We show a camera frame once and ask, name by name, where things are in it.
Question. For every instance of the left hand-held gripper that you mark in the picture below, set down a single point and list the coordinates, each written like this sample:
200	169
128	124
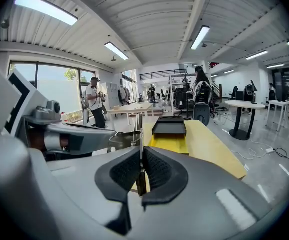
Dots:
34	109

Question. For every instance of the white shelving rack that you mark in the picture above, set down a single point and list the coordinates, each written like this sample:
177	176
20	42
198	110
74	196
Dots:
179	84

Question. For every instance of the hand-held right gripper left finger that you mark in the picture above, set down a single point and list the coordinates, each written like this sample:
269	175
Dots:
84	196

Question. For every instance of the white power strip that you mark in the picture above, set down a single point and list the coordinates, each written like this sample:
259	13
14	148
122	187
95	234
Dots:
270	149

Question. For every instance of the round white table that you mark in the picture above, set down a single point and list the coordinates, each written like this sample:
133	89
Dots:
244	105

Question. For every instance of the yellow table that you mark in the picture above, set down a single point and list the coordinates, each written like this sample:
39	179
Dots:
209	146

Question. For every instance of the black balcony railing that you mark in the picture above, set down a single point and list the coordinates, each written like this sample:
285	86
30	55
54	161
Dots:
163	74

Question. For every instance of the large window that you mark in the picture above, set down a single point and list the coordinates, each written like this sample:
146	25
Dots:
54	89

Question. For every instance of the ceiling light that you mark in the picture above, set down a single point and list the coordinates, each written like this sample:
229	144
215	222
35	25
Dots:
200	37
116	50
45	8

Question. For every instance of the wooden table with white legs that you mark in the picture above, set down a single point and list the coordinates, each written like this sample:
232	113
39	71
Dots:
134	107

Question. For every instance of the clothes rack with garments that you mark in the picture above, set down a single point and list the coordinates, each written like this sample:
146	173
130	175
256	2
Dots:
124	95

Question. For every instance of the black tray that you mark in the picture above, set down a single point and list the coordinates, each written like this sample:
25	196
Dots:
169	126

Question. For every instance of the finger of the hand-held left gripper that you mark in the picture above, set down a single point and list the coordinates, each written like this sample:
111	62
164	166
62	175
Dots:
120	141

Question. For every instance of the grey office chair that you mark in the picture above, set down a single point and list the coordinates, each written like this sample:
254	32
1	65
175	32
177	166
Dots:
202	112

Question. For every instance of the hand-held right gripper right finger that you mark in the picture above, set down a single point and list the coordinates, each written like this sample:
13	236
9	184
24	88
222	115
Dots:
204	196

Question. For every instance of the slim metal utensil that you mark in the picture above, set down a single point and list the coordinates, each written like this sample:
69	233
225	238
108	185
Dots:
141	181

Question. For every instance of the small white table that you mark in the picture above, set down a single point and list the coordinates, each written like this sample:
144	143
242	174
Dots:
279	104

